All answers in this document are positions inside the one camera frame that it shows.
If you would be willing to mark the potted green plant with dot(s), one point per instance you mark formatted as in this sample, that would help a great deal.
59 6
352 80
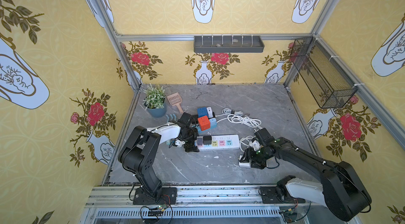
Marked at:
155 101

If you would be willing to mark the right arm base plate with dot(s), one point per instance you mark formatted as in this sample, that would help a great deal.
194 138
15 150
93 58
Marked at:
277 195

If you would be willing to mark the black wire mesh basket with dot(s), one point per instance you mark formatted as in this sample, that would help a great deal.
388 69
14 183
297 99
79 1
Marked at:
330 86

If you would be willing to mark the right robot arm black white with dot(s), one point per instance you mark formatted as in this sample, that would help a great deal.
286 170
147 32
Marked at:
337 186

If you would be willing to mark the white power strip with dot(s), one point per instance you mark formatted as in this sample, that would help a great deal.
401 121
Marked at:
222 142

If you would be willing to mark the light blue socket base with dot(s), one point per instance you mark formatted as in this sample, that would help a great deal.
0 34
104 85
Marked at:
213 125

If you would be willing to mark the grey wall shelf tray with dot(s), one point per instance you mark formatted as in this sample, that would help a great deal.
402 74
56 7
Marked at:
228 44

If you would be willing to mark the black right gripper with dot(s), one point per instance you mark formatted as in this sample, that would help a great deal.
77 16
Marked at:
250 156

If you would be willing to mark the grey purple plug adapter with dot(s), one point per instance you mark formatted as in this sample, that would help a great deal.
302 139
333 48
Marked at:
200 141

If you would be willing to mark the black plug adapter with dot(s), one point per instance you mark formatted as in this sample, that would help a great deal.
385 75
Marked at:
207 140

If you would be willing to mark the pink plastic scoop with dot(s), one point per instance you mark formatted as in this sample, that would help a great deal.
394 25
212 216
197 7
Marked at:
175 100

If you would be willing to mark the red cube socket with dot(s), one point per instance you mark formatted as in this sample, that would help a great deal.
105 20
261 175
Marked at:
204 123

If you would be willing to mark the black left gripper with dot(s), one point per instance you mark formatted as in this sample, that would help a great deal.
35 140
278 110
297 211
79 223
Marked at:
192 140

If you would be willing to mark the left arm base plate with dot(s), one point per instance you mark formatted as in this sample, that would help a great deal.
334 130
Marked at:
165 195

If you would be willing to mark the white charger on cube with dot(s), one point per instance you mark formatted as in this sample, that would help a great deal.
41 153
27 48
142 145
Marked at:
210 112

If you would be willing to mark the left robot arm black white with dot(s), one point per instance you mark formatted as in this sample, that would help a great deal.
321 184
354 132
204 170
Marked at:
138 153

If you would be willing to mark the blue cube socket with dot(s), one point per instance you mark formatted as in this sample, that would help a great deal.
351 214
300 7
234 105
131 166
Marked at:
202 112

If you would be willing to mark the white plug adapter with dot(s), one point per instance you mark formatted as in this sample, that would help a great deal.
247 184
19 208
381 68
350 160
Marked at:
244 164

